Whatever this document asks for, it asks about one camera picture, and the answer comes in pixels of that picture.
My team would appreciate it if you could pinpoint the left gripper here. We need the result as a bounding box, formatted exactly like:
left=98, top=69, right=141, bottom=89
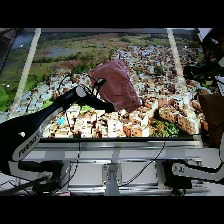
left=86, top=94, right=117, bottom=114

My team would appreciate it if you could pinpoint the pink garment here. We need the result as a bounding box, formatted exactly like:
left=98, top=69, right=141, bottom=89
left=87, top=59, right=143, bottom=114

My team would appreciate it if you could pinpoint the brown garment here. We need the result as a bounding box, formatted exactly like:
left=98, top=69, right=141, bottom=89
left=197, top=93, right=224, bottom=148

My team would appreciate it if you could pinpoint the black cable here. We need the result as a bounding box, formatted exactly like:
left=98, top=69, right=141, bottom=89
left=119, top=139, right=168, bottom=188
left=53, top=73, right=83, bottom=194

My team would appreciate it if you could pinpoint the silver frame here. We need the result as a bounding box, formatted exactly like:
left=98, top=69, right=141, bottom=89
left=0, top=137, right=224, bottom=197

